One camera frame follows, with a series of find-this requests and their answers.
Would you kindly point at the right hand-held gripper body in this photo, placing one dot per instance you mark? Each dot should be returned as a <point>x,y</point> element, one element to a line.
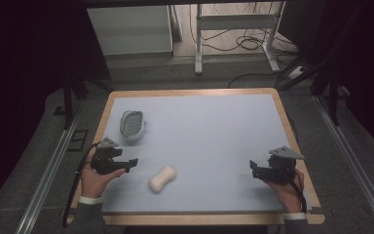
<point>280,164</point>

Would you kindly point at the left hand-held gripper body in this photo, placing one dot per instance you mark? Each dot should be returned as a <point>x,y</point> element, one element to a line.
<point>105,156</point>

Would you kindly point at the white soap bar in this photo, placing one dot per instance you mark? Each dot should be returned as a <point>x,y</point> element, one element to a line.
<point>163,178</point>

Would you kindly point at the white soap dish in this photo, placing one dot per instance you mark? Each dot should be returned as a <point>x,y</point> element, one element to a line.
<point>132,124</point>

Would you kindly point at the person's left hand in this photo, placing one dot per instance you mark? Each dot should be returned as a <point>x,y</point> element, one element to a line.
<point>94,182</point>

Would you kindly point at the person's right hand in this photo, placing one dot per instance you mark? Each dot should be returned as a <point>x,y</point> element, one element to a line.
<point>288,196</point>

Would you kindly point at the light blue table mat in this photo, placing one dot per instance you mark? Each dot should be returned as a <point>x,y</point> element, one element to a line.
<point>201,152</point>

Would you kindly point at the black stand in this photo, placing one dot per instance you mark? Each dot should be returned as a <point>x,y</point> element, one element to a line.
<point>318,78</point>
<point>69,94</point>

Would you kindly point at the white cabinet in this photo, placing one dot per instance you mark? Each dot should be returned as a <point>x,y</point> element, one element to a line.
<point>130,30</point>

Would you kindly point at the aluminium rail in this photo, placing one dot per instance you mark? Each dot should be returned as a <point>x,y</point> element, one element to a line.
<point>50,175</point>
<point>354,162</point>

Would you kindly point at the white metal desk frame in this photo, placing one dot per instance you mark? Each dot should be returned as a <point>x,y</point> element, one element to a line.
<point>237,32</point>

